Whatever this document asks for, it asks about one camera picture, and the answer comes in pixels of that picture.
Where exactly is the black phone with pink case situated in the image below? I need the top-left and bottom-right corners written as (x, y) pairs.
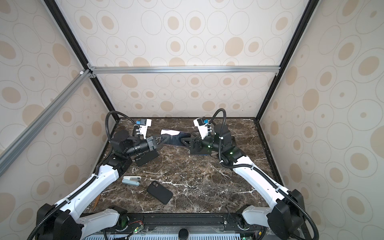
top-left (161, 129), bottom-right (191, 147)

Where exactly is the black phone case with camera hole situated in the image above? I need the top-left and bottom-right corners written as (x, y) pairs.
top-left (147, 181), bottom-right (174, 205)

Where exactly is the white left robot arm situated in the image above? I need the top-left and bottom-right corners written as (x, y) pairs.
top-left (28, 111), bottom-right (171, 240)

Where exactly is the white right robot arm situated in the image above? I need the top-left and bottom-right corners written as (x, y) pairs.
top-left (182, 108), bottom-right (320, 240)

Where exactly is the blue-edged phone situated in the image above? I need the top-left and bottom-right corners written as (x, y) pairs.
top-left (191, 152), bottom-right (211, 156)

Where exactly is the light blue stapler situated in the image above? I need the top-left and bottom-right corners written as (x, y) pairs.
top-left (122, 176), bottom-right (142, 187)

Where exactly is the brown wooden stick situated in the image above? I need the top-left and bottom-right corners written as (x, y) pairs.
top-left (92, 195), bottom-right (101, 211)

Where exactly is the black knob centre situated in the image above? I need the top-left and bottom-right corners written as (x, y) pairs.
top-left (178, 229), bottom-right (190, 240)

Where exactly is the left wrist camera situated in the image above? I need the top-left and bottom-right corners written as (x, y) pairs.
top-left (133, 119), bottom-right (152, 139)

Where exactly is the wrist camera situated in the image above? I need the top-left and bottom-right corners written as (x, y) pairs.
top-left (133, 119), bottom-right (152, 139)
top-left (194, 117), bottom-right (213, 140)

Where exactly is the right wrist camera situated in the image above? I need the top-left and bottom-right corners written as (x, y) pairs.
top-left (194, 117), bottom-right (213, 140)

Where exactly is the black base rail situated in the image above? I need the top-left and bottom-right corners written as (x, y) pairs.
top-left (101, 211), bottom-right (271, 240)

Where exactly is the silver aluminium rail back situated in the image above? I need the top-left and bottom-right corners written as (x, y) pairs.
top-left (91, 66), bottom-right (280, 74)

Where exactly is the silver aluminium rail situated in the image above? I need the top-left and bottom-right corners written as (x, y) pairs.
top-left (91, 66), bottom-right (280, 74)
top-left (1, 69), bottom-right (91, 175)

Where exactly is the silver aluminium rail left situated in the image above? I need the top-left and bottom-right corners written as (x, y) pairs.
top-left (1, 69), bottom-right (91, 175)

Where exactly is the black corner frame post left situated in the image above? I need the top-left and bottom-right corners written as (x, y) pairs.
top-left (43, 0), bottom-right (115, 111)

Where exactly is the black corner frame post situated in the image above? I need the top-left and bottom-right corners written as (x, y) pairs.
top-left (255, 0), bottom-right (320, 122)
top-left (43, 0), bottom-right (115, 111)

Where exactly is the black corner frame post right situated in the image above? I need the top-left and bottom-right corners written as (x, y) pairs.
top-left (255, 0), bottom-right (320, 122)

